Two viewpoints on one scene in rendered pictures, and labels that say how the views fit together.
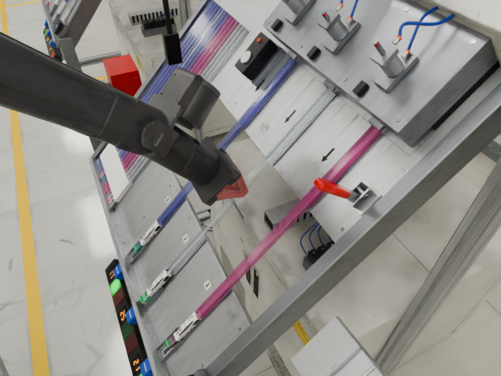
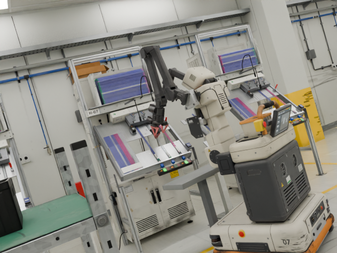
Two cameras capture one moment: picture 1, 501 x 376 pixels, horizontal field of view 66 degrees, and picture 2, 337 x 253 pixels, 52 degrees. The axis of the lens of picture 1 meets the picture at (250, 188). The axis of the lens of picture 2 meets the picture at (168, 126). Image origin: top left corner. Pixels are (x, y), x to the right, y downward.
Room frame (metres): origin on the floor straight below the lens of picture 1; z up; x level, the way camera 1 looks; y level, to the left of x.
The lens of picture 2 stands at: (0.13, 3.30, 1.10)
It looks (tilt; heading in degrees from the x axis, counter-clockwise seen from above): 2 degrees down; 273
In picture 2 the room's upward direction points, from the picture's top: 17 degrees counter-clockwise
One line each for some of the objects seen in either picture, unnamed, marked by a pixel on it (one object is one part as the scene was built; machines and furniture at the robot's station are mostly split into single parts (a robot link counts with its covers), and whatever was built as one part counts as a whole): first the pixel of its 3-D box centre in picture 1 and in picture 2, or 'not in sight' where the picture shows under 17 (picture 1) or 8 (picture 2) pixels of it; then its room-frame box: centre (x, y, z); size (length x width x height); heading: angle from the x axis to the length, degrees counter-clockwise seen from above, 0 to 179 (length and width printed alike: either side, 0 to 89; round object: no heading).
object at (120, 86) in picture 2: not in sight; (122, 86); (0.66, -0.21, 1.52); 0.51 x 0.13 x 0.27; 26
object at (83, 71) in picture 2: not in sight; (98, 68); (0.89, -0.43, 1.82); 0.68 x 0.30 x 0.20; 26
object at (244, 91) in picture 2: not in sight; (256, 130); (-0.63, -0.78, 0.65); 1.01 x 0.73 x 1.29; 116
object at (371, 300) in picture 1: (335, 253); (147, 200); (0.76, -0.29, 0.31); 0.70 x 0.65 x 0.62; 26
